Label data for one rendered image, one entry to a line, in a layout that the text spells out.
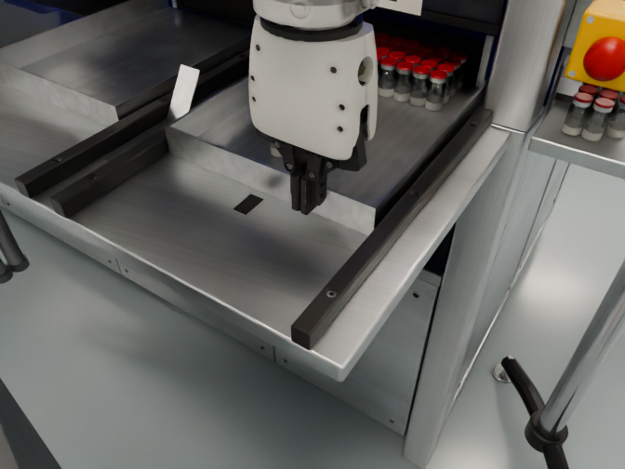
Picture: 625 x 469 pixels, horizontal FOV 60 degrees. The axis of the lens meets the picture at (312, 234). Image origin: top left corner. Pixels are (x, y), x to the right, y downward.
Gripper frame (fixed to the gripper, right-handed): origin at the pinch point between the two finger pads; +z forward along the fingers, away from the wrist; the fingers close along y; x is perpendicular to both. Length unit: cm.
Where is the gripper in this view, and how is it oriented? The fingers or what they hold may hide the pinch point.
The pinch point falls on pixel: (308, 187)
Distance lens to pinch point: 49.4
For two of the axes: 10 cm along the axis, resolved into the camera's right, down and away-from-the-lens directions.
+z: -0.2, 7.5, 6.6
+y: -8.4, -3.7, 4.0
